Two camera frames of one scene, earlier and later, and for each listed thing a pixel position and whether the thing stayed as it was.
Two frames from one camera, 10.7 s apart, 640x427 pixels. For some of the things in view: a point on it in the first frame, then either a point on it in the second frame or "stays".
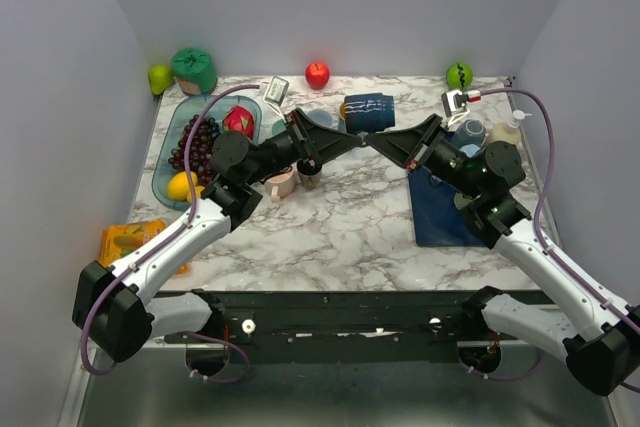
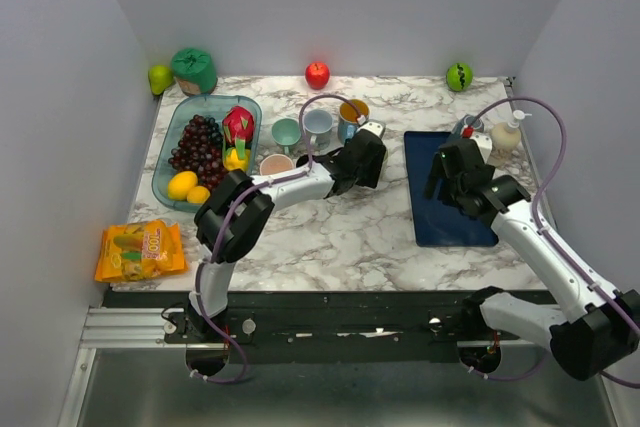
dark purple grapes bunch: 201,147 stays
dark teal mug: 470,131 stays
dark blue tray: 438,220 stays
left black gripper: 320,143 to 371,178
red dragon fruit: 239,119 stays
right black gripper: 408,148 to 438,170
